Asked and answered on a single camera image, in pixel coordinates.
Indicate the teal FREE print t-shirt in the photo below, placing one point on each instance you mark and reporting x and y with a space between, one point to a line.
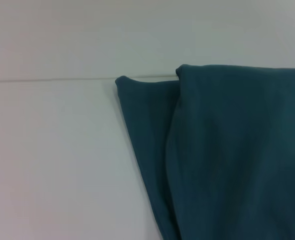
225 150

